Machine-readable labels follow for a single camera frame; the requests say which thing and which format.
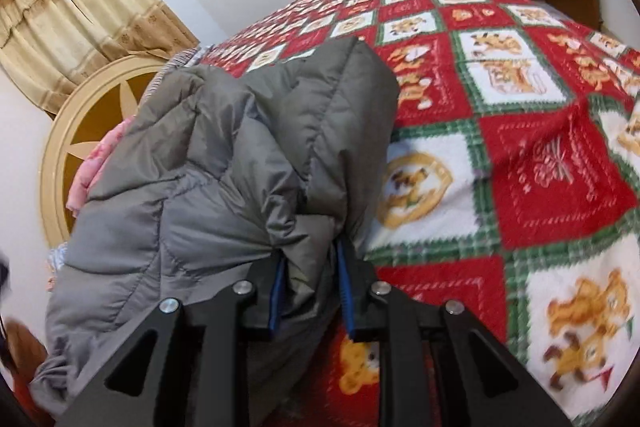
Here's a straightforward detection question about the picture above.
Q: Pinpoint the red patchwork bear bedspread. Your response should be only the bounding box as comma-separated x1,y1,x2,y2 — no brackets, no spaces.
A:
204,0,639,426

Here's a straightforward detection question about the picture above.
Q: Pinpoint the beige patterned curtain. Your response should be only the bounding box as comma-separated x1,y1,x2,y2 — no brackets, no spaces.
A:
1,0,198,115

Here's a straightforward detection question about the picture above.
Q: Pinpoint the cream wooden headboard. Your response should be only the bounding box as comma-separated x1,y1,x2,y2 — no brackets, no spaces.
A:
38,55,166,247

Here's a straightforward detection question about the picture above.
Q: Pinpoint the grey puffer jacket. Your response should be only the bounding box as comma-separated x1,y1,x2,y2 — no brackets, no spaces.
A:
30,38,399,425

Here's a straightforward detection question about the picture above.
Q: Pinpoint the pink folded blanket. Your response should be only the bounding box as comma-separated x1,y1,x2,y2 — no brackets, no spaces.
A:
65,116,134,218

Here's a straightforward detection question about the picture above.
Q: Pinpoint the striped grey pillow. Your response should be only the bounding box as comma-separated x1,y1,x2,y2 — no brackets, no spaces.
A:
148,46,209,90

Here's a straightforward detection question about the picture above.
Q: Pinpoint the red jacket sleeve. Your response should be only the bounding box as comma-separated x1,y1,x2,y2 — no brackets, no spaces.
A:
1,319,54,426

